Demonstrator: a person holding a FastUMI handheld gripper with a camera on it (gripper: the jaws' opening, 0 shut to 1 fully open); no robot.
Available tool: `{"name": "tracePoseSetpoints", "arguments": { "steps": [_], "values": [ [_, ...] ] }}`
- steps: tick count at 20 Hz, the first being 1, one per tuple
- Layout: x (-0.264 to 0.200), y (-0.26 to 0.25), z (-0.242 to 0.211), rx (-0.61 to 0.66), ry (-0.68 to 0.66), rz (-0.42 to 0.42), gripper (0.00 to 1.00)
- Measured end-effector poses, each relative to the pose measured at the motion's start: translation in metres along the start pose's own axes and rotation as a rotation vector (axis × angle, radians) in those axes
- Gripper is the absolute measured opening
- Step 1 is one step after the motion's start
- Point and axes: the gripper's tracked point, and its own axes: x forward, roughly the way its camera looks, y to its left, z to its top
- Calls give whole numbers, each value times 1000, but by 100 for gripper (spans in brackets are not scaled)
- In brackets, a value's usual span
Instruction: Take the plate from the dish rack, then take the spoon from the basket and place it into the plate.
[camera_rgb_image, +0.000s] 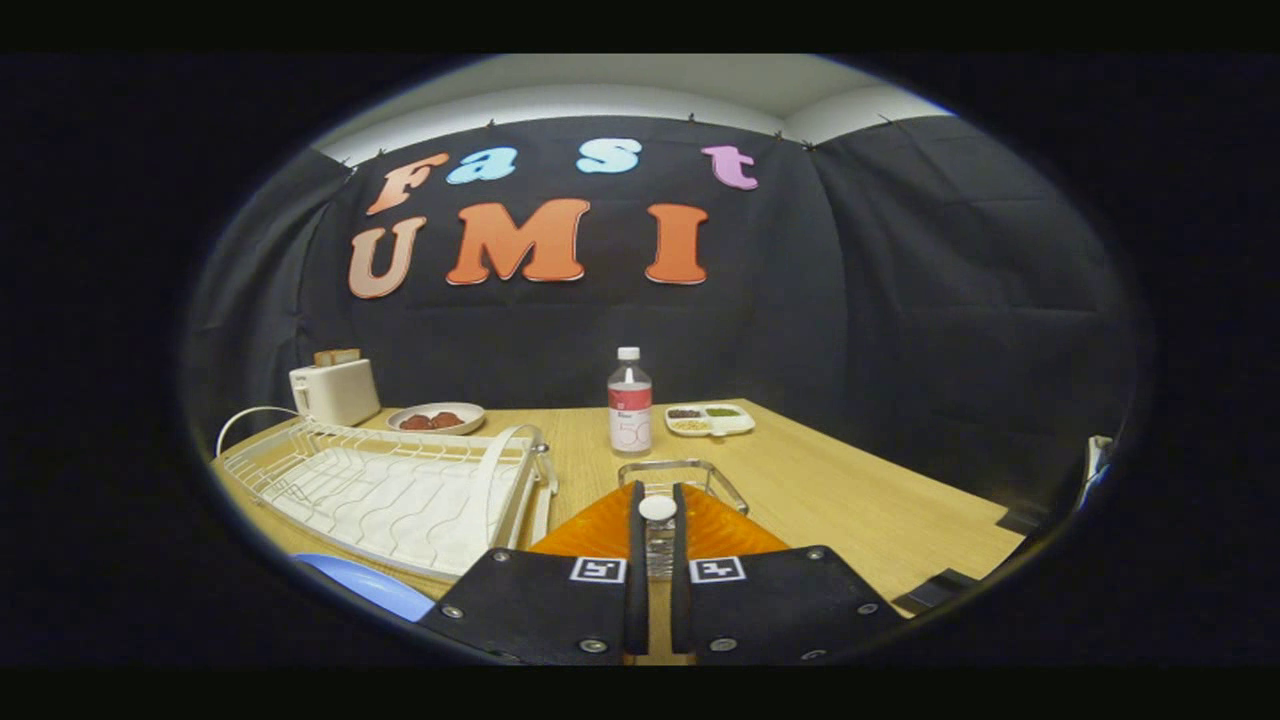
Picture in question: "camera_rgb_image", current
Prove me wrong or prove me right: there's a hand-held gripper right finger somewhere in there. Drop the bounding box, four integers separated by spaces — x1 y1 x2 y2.
670 483 906 667

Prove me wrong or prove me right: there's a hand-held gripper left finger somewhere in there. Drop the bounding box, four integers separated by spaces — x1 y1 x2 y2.
416 481 651 667

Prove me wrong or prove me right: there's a patterned handle spoon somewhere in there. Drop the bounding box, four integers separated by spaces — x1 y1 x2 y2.
638 494 679 581

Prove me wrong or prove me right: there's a metal wire basket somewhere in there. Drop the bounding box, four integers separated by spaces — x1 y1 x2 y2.
617 459 750 517

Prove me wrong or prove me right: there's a blue plate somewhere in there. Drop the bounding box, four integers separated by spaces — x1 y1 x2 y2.
295 553 438 623

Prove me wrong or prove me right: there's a white wire dish rack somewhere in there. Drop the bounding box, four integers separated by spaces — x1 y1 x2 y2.
215 406 559 583

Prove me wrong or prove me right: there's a small white plate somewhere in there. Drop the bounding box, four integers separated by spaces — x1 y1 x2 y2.
387 402 487 436

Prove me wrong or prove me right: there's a white divided snack tray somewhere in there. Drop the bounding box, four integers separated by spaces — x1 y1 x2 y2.
664 402 756 438

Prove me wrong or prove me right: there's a clear red label bottle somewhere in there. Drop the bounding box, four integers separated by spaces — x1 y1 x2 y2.
607 347 653 457

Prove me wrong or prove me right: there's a black backdrop cloth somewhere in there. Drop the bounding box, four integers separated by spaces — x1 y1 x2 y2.
185 115 1141 521

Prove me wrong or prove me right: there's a white toaster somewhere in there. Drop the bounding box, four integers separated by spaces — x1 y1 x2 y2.
289 358 382 428

